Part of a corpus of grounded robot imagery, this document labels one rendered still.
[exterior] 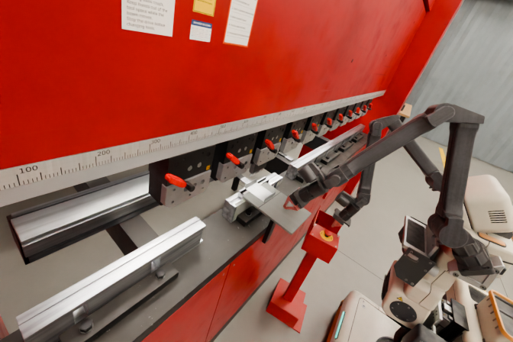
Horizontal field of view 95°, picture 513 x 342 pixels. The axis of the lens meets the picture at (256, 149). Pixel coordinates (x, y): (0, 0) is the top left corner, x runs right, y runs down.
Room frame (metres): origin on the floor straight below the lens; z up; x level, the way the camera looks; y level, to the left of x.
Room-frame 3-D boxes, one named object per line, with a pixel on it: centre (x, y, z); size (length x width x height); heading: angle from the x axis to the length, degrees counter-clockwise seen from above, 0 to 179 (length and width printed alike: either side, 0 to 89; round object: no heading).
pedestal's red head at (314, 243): (1.01, -0.50, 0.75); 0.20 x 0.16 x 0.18; 162
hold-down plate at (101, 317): (0.36, 0.23, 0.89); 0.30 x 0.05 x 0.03; 149
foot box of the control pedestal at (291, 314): (1.01, -0.53, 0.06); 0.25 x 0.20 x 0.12; 72
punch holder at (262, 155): (0.88, -0.02, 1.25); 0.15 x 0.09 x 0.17; 149
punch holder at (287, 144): (1.05, -0.12, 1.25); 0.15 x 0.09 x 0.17; 149
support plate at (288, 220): (0.83, -0.16, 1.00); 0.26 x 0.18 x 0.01; 59
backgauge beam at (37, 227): (1.39, 0.02, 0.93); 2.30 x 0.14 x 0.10; 149
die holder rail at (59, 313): (0.43, 0.25, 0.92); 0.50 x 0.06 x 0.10; 149
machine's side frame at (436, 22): (2.95, -1.04, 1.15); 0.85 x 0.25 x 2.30; 59
